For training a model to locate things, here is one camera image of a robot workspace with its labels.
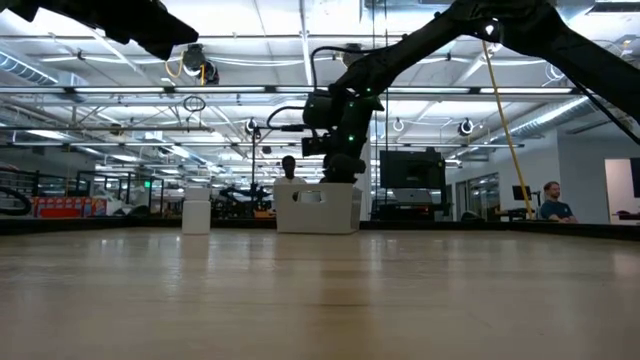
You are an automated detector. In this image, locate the yellow hanging cable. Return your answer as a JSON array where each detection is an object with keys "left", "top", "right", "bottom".
[{"left": 481, "top": 42, "right": 534, "bottom": 222}]

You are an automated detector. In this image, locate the white pill bottle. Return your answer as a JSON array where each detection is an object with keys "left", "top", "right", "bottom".
[{"left": 181, "top": 187, "right": 212, "bottom": 236}]

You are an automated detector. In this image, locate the dark wall screen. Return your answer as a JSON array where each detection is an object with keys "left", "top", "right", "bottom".
[{"left": 629, "top": 157, "right": 640, "bottom": 199}]

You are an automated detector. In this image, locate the person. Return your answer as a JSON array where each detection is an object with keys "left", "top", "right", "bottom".
[
  {"left": 273, "top": 154, "right": 308, "bottom": 186},
  {"left": 537, "top": 181, "right": 580, "bottom": 224}
]

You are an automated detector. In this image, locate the red cardboard box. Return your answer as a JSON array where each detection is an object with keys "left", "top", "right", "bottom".
[{"left": 30, "top": 196, "right": 109, "bottom": 219}]

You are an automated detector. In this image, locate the white plastic basket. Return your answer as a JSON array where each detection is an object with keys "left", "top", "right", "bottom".
[{"left": 272, "top": 182, "right": 362, "bottom": 236}]

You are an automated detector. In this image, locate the silver laptop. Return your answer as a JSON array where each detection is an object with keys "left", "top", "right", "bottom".
[{"left": 392, "top": 188, "right": 435, "bottom": 205}]

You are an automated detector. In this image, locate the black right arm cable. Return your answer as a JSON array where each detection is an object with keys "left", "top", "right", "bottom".
[{"left": 309, "top": 44, "right": 386, "bottom": 94}]

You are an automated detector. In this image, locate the black desk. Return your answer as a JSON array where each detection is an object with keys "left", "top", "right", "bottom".
[{"left": 494, "top": 207, "right": 539, "bottom": 222}]

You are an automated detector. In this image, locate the silver ventilation duct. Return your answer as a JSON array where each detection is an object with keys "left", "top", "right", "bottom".
[
  {"left": 492, "top": 97, "right": 596, "bottom": 144},
  {"left": 0, "top": 49, "right": 89, "bottom": 87}
]

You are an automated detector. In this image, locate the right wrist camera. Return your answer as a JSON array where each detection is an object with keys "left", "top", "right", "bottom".
[{"left": 301, "top": 133, "right": 332, "bottom": 158}]

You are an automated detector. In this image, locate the hanging black cable loop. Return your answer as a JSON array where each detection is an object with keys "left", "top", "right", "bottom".
[{"left": 182, "top": 95, "right": 207, "bottom": 114}]

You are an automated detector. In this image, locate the black metal frame rig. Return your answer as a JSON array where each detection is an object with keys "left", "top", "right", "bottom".
[
  {"left": 74, "top": 170, "right": 166, "bottom": 217},
  {"left": 251, "top": 124, "right": 332, "bottom": 186}
]

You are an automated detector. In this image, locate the white square column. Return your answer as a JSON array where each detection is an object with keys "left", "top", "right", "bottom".
[{"left": 357, "top": 112, "right": 373, "bottom": 222}]

